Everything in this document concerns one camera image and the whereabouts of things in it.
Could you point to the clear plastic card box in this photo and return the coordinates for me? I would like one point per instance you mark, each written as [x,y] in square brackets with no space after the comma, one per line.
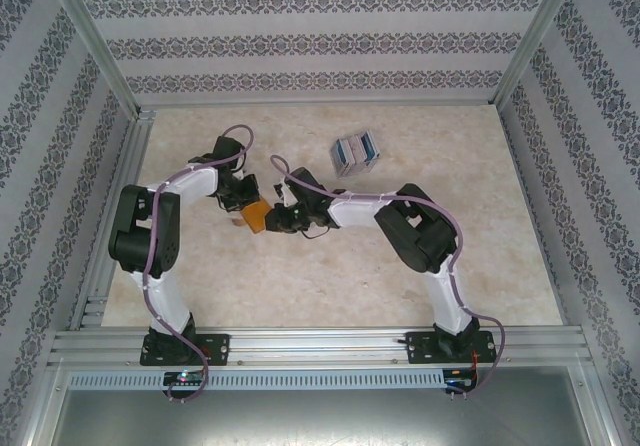
[355,166]

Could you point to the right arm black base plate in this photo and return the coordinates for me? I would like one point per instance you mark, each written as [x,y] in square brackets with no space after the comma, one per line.
[420,348]

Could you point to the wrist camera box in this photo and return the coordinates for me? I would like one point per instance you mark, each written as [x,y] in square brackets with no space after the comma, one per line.
[284,193]
[241,173]

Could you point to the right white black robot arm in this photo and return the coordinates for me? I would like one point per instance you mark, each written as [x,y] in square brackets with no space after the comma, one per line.
[415,231]

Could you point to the aluminium front rail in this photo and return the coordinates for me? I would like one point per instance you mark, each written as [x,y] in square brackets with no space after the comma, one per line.
[320,348]

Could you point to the grey metal shelf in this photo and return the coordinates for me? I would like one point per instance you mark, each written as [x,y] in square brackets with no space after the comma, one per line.
[320,416]

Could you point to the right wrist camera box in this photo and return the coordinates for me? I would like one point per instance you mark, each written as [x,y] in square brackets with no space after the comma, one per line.
[284,193]

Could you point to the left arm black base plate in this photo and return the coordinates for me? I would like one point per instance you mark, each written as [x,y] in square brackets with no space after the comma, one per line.
[215,348]

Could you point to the right aluminium frame post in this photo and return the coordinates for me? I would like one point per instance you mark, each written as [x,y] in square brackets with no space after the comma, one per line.
[531,41]

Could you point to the white credit card pink print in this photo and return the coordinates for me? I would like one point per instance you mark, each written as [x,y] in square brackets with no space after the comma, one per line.
[356,148]

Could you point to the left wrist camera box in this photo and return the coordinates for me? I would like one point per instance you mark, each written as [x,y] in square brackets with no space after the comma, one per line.
[241,173]

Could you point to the aluminium side rail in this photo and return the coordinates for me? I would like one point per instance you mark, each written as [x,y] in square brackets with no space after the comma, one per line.
[131,156]

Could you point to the left aluminium frame post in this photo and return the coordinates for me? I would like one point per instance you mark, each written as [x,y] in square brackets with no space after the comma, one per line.
[95,41]

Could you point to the aluminium frame post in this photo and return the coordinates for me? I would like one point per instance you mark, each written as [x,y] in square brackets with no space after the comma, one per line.
[531,41]
[95,41]

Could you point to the orange leather card holder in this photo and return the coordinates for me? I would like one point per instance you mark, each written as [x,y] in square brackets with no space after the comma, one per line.
[255,217]

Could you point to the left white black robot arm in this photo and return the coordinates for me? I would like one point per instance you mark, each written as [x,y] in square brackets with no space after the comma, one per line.
[140,236]

